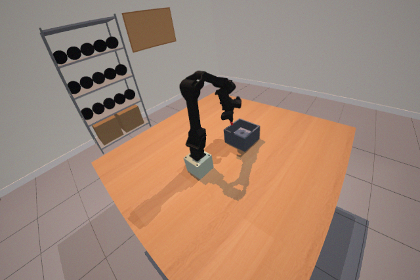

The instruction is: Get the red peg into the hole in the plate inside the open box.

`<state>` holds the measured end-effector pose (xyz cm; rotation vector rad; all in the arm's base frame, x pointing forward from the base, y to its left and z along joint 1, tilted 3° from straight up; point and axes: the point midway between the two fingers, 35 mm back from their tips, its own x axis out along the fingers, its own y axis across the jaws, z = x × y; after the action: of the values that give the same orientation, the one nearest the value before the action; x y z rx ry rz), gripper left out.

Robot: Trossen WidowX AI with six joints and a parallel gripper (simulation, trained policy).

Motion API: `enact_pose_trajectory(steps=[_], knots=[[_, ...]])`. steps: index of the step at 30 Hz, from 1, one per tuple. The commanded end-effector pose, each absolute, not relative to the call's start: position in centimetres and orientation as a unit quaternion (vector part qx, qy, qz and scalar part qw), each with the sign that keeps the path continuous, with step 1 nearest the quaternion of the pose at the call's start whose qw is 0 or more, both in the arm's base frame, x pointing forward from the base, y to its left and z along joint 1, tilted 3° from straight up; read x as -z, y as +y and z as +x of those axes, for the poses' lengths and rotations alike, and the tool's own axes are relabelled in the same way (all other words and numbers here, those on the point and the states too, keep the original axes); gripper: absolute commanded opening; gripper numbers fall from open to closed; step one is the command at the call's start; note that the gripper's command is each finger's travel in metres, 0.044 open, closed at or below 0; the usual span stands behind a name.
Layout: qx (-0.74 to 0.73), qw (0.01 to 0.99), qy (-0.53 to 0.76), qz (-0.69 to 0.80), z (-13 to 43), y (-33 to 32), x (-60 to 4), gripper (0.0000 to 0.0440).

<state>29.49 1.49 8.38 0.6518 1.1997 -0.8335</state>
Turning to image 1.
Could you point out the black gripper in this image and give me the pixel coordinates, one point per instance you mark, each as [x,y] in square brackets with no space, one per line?
[228,112]

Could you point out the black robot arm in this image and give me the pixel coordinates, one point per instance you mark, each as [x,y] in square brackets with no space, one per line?
[190,90]

